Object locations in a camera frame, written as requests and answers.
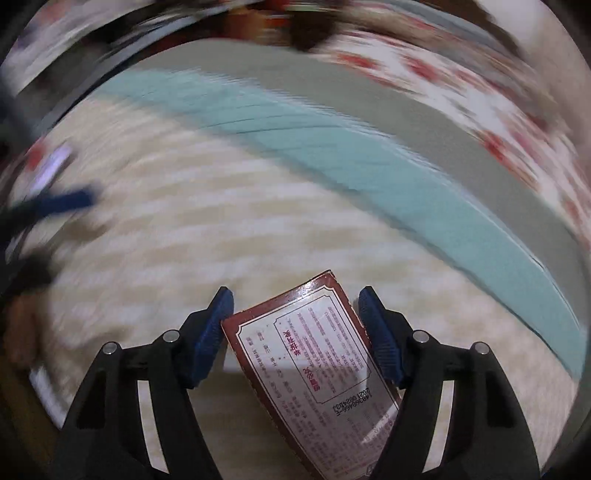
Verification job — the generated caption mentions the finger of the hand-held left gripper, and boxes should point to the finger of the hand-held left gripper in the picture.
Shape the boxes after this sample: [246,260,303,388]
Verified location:
[0,185,100,232]

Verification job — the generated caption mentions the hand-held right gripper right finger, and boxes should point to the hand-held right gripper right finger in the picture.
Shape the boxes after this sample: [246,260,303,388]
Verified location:
[358,285,541,480]

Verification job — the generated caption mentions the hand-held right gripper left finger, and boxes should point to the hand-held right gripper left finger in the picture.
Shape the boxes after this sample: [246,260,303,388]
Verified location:
[51,286,235,480]

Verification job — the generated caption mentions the red white printed box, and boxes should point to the red white printed box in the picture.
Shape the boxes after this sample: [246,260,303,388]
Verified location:
[221,270,402,480]

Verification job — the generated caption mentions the red white packet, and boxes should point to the red white packet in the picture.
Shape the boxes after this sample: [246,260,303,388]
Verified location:
[28,141,75,192]

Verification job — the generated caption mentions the beige zigzag bed mat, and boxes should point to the beige zigzag bed mat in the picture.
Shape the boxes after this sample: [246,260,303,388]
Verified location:
[9,69,585,480]

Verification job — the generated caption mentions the grey-green bed sheet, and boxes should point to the grey-green bed sheet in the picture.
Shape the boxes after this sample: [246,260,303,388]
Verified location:
[124,39,591,333]

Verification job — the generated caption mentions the red floral blanket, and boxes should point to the red floral blanket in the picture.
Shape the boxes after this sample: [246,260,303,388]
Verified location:
[318,0,591,259]

